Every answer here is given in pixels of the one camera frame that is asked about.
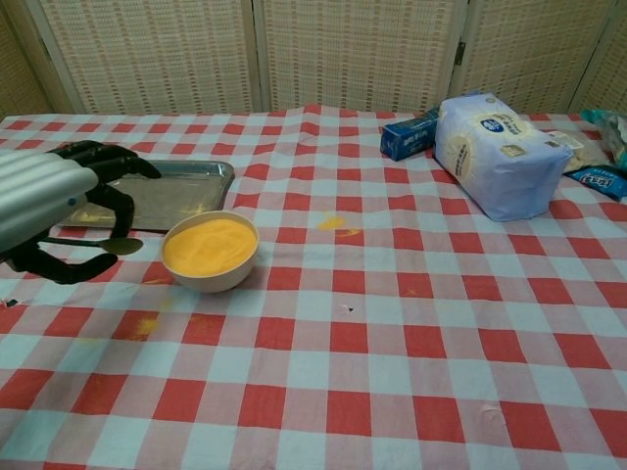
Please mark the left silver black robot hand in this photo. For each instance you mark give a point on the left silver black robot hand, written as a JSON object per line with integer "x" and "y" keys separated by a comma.
{"x": 39, "y": 191}

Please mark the black spoon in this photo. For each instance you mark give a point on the black spoon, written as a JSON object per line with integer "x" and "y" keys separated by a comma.
{"x": 120, "y": 245}

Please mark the rectangular steel tray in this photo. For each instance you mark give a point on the rectangular steel tray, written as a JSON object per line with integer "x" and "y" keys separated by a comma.
{"x": 191, "y": 191}

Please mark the bowl of yellow powder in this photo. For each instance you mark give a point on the bowl of yellow powder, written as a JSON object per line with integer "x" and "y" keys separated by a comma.
{"x": 209, "y": 254}

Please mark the woven folding screen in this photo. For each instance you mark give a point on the woven folding screen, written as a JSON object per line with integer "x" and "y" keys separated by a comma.
{"x": 343, "y": 54}

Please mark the red white checkered tablecloth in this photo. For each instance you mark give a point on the red white checkered tablecloth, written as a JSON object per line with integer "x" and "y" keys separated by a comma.
{"x": 343, "y": 352}

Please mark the dark blue long box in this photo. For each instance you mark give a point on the dark blue long box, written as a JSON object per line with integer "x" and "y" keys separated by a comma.
{"x": 406, "y": 141}

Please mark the pale blue flour bag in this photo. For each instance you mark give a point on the pale blue flour bag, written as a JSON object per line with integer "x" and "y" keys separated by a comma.
{"x": 499, "y": 156}

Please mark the beige snack packet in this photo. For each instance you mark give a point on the beige snack packet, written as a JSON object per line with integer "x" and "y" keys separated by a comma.
{"x": 583, "y": 149}

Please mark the small blue snack packet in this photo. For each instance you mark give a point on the small blue snack packet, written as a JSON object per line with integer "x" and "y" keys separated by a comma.
{"x": 600, "y": 180}

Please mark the teal clear food bag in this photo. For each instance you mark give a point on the teal clear food bag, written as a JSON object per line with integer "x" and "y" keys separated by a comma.
{"x": 612, "y": 132}

